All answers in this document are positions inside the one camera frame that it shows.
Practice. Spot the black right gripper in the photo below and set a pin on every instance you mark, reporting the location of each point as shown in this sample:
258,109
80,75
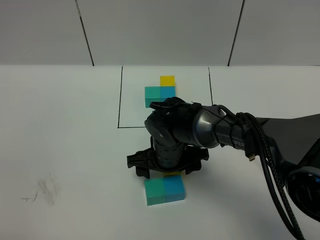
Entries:
162,158

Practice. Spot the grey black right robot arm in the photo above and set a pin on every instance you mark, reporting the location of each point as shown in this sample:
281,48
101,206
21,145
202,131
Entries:
182,133

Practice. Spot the green template block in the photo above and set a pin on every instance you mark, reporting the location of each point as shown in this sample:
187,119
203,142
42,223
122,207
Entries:
151,94

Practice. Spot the blue template block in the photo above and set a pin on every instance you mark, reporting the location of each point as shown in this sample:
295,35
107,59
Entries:
167,92

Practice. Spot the yellow template block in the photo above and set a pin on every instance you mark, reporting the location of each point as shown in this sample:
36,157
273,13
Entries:
167,81

